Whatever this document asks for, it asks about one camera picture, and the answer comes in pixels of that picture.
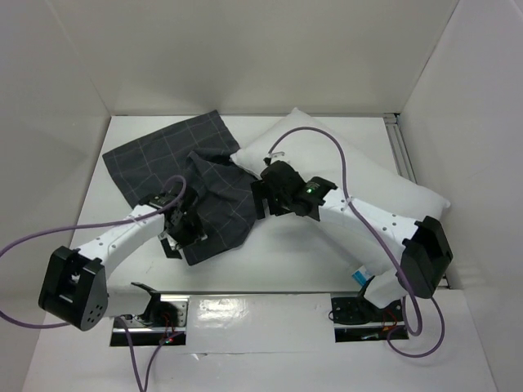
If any dark grey checked pillowcase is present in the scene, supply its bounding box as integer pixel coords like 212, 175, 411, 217
103, 111, 257, 265

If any aluminium frame rail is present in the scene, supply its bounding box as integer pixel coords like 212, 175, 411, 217
382, 112, 450, 287

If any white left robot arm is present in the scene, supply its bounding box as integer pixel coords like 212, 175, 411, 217
38, 186, 207, 331

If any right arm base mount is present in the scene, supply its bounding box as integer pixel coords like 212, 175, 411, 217
328, 296, 409, 343

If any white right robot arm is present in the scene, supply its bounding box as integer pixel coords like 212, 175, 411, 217
252, 161, 453, 320

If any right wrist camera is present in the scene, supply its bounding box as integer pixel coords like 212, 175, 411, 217
263, 151, 285, 166

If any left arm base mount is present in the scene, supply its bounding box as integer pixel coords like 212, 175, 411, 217
110, 283, 190, 347

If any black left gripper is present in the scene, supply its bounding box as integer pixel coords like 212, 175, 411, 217
157, 208, 208, 260

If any white pillow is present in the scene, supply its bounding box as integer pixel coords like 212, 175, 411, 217
230, 109, 450, 221

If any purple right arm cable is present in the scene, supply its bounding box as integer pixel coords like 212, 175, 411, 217
269, 126, 446, 360

